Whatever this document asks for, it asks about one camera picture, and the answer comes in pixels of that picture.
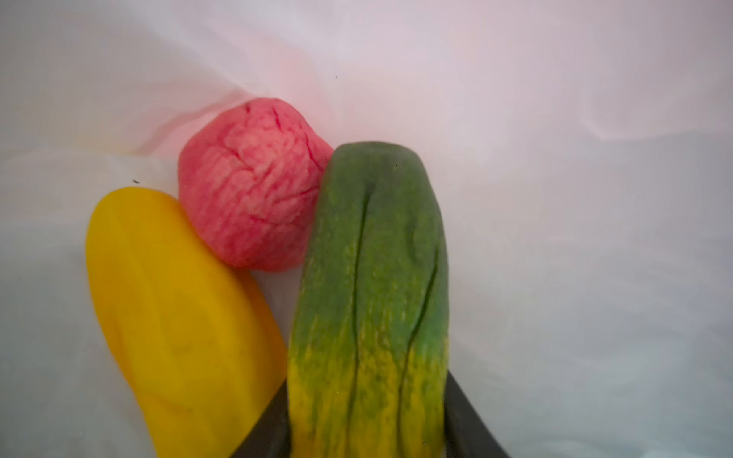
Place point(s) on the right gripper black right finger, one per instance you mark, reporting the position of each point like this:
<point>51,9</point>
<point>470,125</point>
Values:
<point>466,434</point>

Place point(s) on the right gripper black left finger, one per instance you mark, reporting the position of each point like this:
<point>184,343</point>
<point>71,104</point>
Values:
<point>270,437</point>

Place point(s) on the yellow mango fruit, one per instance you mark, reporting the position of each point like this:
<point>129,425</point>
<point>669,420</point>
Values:
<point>195,341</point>

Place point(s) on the pink red round fruit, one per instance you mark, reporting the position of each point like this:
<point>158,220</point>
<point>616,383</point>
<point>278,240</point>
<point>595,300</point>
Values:
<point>249,181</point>

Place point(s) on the white plastic bag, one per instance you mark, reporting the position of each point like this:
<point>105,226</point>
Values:
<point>581,152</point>

